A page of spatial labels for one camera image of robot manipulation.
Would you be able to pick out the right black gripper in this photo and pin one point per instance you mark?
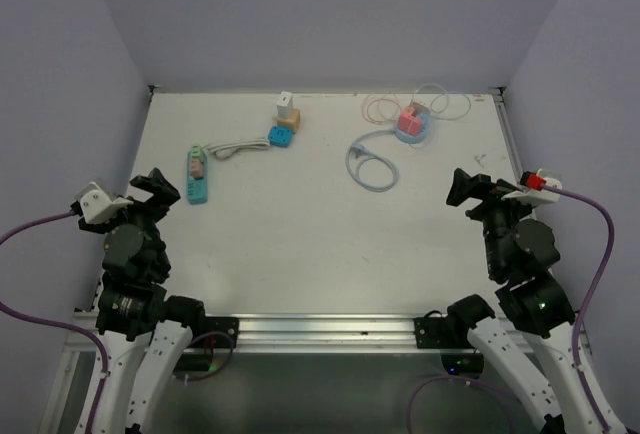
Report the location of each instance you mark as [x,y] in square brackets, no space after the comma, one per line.
[479,186]

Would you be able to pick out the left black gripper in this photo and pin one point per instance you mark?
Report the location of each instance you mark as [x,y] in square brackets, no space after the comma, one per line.
[157,210]

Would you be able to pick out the teal power strip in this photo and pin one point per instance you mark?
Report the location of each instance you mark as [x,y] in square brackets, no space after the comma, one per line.
[196,190]

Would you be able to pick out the green plug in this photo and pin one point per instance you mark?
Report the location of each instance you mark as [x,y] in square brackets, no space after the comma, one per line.
[197,152]

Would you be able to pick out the blue square adapter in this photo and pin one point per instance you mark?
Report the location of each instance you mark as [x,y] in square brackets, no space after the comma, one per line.
[280,136]

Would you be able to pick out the tan wooden socket cube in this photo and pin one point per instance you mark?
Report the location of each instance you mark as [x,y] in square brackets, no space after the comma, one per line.
[292,122]

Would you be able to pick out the white charger plug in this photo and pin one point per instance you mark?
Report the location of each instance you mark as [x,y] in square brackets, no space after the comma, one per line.
[284,105]

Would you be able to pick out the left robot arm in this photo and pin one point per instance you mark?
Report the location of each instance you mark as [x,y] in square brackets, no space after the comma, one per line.
[140,331]

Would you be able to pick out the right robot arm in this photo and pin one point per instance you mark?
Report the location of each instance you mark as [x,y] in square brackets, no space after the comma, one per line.
[556,384]

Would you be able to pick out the pink cube plug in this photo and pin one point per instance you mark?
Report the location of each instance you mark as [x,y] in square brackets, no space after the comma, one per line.
[410,122]

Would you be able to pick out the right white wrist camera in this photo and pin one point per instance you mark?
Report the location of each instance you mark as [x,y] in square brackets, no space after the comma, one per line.
[533,188]

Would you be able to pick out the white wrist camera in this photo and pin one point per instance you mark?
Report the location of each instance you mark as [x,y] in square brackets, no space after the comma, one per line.
[533,188]
[96,205]

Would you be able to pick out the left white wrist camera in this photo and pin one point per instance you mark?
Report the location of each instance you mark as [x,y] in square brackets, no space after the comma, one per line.
[96,205]

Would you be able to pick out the right side aluminium rail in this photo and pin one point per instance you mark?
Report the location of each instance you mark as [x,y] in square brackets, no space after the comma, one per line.
[499,102]

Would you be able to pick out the aluminium rail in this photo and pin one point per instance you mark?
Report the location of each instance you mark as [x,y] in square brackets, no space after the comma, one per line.
[499,102]
[332,334]

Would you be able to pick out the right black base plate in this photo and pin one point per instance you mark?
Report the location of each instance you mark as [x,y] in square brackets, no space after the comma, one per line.
[431,331]

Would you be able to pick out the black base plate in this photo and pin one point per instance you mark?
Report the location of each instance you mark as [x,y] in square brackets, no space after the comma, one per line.
[431,331]
[228,331]

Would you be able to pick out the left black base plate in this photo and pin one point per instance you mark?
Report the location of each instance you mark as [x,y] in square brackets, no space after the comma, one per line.
[228,331]

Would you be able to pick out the aluminium front rail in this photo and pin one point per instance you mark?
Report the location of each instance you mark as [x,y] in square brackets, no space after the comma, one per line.
[332,334]

